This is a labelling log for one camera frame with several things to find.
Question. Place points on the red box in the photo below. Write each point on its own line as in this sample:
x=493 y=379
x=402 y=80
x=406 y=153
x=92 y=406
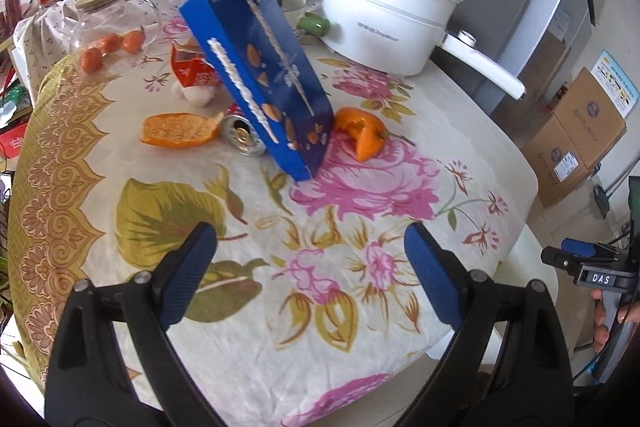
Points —
x=12 y=139

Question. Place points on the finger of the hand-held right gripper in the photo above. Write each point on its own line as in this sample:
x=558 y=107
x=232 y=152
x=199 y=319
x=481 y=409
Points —
x=577 y=247
x=555 y=255

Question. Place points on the glass jar with red contents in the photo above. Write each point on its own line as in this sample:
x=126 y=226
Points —
x=10 y=7

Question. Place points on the small mandarin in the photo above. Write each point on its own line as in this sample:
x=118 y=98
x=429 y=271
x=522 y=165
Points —
x=92 y=59
x=111 y=43
x=132 y=41

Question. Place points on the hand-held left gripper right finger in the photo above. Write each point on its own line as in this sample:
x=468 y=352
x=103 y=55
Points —
x=435 y=277

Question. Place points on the person's right hand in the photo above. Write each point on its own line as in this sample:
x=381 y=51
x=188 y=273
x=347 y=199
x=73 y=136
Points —
x=600 y=327

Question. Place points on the blue almond print carton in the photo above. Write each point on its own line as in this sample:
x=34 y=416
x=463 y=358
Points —
x=280 y=97

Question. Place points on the glass jar with wooden lid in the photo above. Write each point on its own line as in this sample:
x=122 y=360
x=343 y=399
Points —
x=115 y=14

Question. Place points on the white plastic bin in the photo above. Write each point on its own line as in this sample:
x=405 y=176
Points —
x=530 y=257

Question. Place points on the orange peel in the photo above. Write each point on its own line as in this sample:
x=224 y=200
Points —
x=175 y=129

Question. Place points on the blue and white box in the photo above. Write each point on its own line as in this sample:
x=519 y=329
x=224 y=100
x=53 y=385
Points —
x=615 y=82

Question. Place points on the green foil packet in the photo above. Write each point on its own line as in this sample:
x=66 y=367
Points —
x=12 y=99

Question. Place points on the orange bell pepper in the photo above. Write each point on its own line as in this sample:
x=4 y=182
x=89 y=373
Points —
x=362 y=132

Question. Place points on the grey refrigerator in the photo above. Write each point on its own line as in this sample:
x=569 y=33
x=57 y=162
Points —
x=525 y=7

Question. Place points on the floral tablecloth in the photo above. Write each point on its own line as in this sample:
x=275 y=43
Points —
x=350 y=217

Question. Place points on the white electric cooking pot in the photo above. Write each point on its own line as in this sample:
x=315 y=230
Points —
x=380 y=22

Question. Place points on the red drink can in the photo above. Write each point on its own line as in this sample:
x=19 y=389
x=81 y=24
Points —
x=240 y=134

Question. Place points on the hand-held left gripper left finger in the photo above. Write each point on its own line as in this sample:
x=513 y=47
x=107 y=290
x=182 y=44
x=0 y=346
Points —
x=187 y=279

